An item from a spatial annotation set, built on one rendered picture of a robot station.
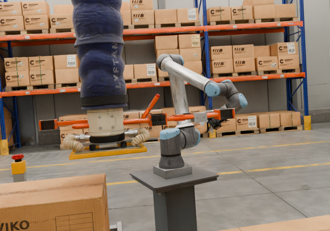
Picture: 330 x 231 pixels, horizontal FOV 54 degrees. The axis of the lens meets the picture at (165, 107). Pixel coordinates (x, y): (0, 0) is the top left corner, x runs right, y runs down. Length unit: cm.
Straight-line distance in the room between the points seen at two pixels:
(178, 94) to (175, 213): 87
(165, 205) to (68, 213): 106
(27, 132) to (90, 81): 900
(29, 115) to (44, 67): 194
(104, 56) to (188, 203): 136
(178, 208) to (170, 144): 46
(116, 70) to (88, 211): 62
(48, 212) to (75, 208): 11
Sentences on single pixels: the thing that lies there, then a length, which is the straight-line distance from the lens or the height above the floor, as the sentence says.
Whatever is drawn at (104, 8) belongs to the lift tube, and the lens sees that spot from 153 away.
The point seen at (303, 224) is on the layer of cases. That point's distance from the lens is 214.
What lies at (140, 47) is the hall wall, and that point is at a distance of 1007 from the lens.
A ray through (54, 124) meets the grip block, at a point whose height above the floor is 123.
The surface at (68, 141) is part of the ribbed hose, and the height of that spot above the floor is 117.
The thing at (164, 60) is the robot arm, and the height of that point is 159.
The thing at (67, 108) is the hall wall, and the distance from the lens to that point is 1018.
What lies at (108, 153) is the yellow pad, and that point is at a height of 111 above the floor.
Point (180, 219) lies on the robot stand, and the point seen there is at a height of 44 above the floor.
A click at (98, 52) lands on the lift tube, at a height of 156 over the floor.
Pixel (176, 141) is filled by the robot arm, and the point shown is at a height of 99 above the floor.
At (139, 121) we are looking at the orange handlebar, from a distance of 157.
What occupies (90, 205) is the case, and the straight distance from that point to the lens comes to 143.
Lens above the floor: 137
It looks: 3 degrees down
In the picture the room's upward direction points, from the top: 4 degrees counter-clockwise
